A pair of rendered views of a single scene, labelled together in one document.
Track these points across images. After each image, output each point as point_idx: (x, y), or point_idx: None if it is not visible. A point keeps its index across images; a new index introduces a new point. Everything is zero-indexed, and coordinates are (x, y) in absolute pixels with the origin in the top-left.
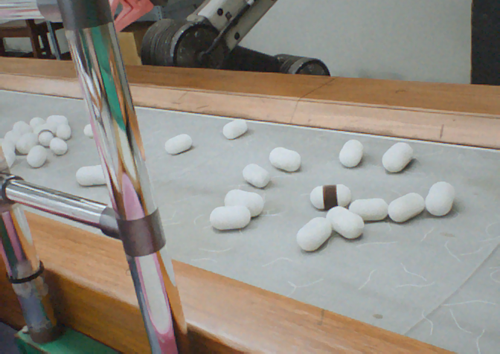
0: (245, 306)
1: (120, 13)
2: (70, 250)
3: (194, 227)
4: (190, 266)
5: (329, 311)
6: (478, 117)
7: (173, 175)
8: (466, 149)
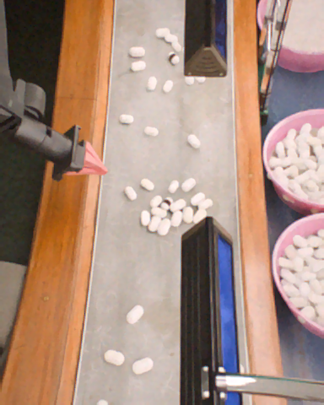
0: (244, 39)
1: (82, 171)
2: (248, 92)
3: (204, 89)
4: (236, 59)
5: (235, 24)
6: (102, 34)
7: (173, 121)
8: (114, 41)
